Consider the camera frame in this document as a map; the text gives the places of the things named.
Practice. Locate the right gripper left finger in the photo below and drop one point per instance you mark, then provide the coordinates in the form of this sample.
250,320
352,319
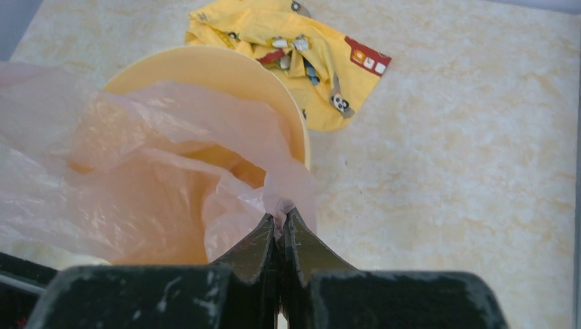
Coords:
237,290

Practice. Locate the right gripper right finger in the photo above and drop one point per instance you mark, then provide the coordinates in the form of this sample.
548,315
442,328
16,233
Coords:
322,290

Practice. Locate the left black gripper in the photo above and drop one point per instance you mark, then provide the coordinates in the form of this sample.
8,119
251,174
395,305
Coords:
22,284

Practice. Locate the translucent pink plastic bag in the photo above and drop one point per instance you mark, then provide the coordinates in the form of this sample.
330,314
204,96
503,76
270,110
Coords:
136,181

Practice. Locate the yellow trash bin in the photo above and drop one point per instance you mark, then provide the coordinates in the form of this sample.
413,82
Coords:
227,77

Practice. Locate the yellow printed wrapper bag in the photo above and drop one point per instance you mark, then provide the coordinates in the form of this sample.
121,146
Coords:
328,74

